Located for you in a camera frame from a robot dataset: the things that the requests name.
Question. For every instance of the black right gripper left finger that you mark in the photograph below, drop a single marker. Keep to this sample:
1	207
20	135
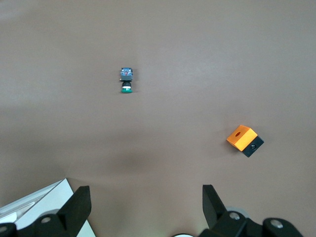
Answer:
71	217

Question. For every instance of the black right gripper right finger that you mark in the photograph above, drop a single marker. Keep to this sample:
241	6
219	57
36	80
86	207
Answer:
217	217

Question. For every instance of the green push button switch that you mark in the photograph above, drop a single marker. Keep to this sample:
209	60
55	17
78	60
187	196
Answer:
126	81

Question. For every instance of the white drawer cabinet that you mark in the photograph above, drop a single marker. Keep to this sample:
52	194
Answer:
37	198

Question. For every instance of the orange and black block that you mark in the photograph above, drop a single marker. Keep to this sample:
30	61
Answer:
240	139

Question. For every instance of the brown table mat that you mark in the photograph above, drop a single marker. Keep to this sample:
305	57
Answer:
172	49

